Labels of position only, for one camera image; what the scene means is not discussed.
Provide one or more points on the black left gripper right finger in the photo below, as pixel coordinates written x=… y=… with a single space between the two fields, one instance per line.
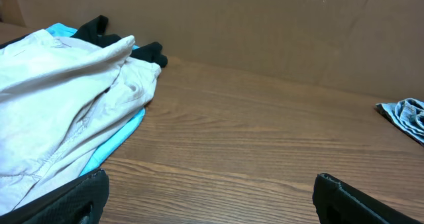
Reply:
x=339 y=203

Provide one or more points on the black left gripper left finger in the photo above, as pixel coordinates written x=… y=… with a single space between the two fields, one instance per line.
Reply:
x=80 y=201

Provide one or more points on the beige khaki shorts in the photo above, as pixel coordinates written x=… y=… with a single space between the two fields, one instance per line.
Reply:
x=61 y=98

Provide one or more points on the folded light blue jeans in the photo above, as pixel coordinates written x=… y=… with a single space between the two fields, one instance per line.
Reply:
x=406 y=115

